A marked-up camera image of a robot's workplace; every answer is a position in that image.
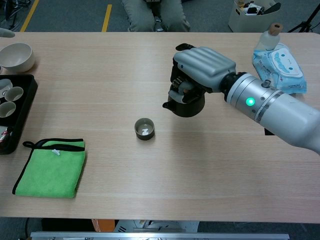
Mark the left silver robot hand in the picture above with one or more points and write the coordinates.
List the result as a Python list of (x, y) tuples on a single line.
[(6, 33)]

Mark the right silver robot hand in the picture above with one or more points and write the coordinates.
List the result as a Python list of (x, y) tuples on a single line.
[(205, 65)]

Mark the dark teacup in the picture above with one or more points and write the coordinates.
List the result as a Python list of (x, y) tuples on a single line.
[(145, 136)]

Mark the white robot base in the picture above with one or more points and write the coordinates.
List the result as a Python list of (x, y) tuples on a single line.
[(160, 226)]

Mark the small beige teacup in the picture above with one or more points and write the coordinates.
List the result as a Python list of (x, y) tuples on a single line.
[(7, 109), (14, 93)]

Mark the beige bowl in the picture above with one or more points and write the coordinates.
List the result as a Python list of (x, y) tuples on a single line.
[(15, 58)]

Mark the white storage box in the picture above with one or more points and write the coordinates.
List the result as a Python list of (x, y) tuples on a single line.
[(250, 22)]

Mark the glass bottle with wooden cap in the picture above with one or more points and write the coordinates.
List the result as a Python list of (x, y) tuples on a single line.
[(267, 41)]

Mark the blue wet wipes pack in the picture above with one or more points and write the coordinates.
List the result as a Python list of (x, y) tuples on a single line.
[(285, 67)]

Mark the seated person in grey trousers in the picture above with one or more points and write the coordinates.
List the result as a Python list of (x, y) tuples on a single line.
[(140, 17)]

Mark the black tray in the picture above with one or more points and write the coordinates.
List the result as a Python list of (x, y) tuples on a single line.
[(23, 117)]

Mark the black paddle tool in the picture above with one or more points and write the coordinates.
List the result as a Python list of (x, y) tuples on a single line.
[(271, 7)]

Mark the red and white snack packet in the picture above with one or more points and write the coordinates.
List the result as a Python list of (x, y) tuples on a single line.
[(4, 136)]

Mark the black tripod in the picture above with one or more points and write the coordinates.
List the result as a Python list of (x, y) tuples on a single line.
[(306, 23)]

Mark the green cloth with black edge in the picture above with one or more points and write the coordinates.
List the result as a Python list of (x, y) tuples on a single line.
[(50, 172)]

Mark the aluminium rail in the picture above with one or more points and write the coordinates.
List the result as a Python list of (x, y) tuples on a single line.
[(160, 236)]

